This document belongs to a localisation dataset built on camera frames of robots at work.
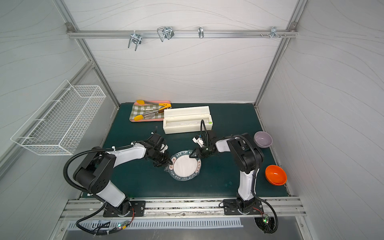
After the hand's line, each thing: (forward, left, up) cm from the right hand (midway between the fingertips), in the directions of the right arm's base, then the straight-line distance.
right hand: (191, 156), depth 93 cm
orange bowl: (-10, -48, +2) cm, 49 cm away
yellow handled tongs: (+40, +26, +3) cm, 48 cm away
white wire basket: (-4, +60, +33) cm, 69 cm away
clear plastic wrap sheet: (-9, +3, +4) cm, 10 cm away
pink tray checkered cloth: (+35, +37, +2) cm, 51 cm away
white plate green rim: (-9, +4, +4) cm, 10 cm away
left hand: (-6, +11, +2) cm, 13 cm away
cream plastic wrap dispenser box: (+25, +5, +6) cm, 26 cm away
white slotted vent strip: (-37, +35, +1) cm, 51 cm away
